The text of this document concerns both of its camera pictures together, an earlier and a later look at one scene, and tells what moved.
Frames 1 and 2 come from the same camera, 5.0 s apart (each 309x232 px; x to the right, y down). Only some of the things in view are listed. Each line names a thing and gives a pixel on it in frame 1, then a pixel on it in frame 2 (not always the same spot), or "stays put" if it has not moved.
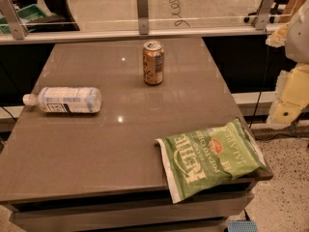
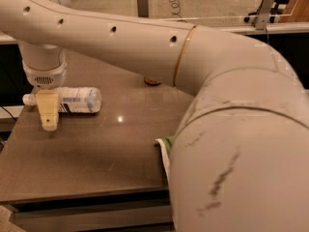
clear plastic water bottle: (66, 100) stays put
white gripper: (298, 40) -> (44, 78)
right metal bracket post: (266, 1) stays put
